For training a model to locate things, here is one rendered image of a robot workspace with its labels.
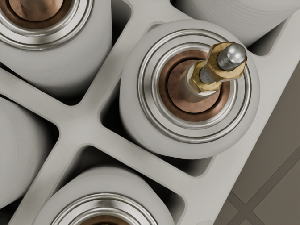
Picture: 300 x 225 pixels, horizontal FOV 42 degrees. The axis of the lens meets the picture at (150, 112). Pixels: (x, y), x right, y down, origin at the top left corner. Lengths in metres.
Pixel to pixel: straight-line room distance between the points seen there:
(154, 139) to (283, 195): 0.32
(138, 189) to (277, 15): 0.16
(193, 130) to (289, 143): 0.31
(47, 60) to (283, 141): 0.37
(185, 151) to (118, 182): 0.05
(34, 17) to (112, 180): 0.12
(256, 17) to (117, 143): 0.15
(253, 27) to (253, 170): 0.25
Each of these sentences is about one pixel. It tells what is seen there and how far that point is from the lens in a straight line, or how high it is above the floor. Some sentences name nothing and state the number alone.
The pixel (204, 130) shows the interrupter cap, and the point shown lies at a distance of 0.26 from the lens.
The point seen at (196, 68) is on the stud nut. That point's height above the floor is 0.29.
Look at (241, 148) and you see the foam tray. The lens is 0.34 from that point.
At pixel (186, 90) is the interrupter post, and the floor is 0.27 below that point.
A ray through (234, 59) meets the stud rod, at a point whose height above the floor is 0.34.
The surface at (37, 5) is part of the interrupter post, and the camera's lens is 0.26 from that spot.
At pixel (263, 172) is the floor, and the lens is 0.54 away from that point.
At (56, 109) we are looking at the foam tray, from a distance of 0.33.
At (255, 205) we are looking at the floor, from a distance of 0.54.
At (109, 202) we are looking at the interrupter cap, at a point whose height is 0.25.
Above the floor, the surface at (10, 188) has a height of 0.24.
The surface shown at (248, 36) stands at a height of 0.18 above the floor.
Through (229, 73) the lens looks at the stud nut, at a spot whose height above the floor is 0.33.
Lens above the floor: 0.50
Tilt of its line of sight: 83 degrees down
